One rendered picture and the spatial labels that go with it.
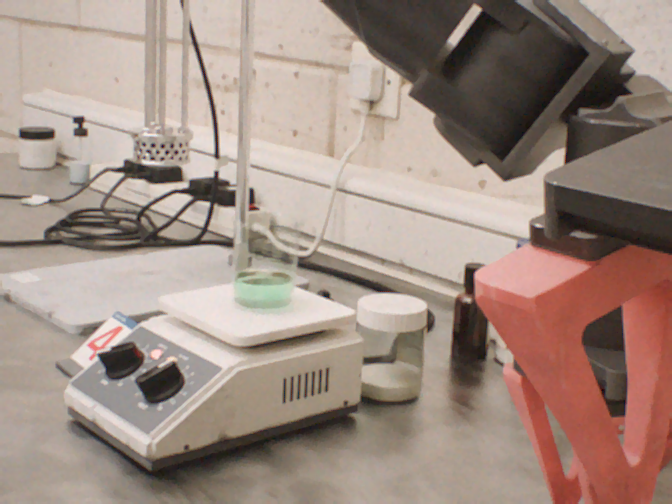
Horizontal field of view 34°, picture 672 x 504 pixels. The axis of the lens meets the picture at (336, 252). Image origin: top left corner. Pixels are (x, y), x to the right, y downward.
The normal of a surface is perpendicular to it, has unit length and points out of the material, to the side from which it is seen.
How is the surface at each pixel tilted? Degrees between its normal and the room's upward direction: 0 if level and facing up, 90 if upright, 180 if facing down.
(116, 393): 30
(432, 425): 0
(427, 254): 90
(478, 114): 104
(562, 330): 87
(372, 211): 90
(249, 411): 90
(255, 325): 0
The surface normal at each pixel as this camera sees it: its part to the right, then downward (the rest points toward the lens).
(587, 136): -0.84, 0.08
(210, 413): 0.65, 0.22
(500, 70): -0.38, 0.33
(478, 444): 0.05, -0.97
